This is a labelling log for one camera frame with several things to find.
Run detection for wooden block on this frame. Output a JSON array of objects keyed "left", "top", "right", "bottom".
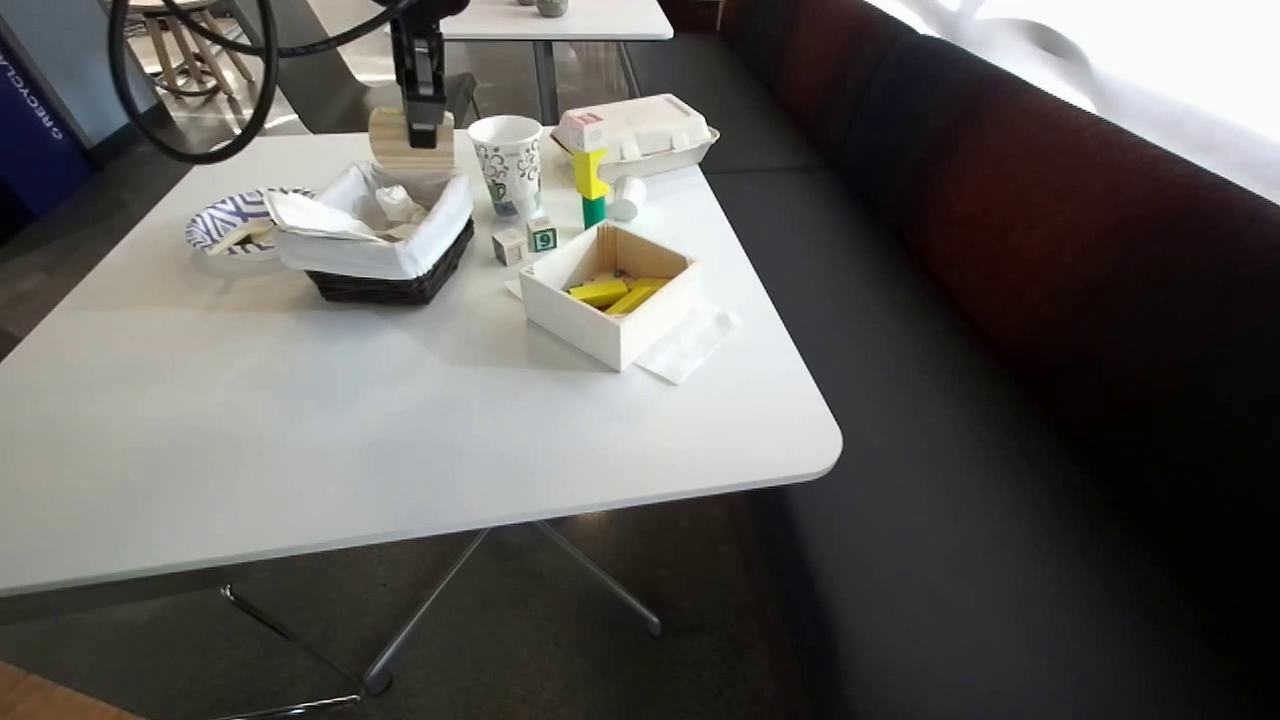
[{"left": 368, "top": 108, "right": 450, "bottom": 180}]

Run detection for small green letter cube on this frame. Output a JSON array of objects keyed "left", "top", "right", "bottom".
[{"left": 526, "top": 214, "right": 559, "bottom": 251}]

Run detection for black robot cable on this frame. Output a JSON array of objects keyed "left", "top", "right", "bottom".
[{"left": 103, "top": 0, "right": 419, "bottom": 169}]

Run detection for white square box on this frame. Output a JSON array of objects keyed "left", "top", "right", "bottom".
[{"left": 519, "top": 224, "right": 704, "bottom": 370}]

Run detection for metal table leg base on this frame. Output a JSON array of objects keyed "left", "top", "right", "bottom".
[{"left": 216, "top": 520, "right": 666, "bottom": 720}]

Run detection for dark basket with white liner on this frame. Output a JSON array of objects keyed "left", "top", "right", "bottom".
[{"left": 263, "top": 165, "right": 472, "bottom": 308}]

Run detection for black and white patterned bowl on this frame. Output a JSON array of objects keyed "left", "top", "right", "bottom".
[{"left": 186, "top": 189, "right": 277, "bottom": 262}]

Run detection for white takeout clamshell container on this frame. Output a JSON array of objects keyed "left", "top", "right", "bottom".
[{"left": 550, "top": 92, "right": 721, "bottom": 172}]

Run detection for white patterned paper cup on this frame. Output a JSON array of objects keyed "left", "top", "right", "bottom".
[{"left": 467, "top": 117, "right": 546, "bottom": 221}]

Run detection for dark upholstered bench sofa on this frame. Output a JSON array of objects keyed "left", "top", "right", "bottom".
[{"left": 658, "top": 0, "right": 1280, "bottom": 720}]

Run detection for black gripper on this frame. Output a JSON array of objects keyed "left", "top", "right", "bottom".
[{"left": 391, "top": 16, "right": 449, "bottom": 149}]

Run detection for yellow blocks in box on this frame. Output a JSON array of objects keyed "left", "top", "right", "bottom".
[{"left": 572, "top": 274, "right": 656, "bottom": 317}]

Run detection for white paper napkin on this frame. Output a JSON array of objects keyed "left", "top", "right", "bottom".
[{"left": 641, "top": 304, "right": 735, "bottom": 383}]

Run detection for white side table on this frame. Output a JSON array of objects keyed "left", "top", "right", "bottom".
[{"left": 445, "top": 0, "right": 670, "bottom": 42}]

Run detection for yellow green block stack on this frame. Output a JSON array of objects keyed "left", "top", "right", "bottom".
[{"left": 572, "top": 152, "right": 609, "bottom": 224}]

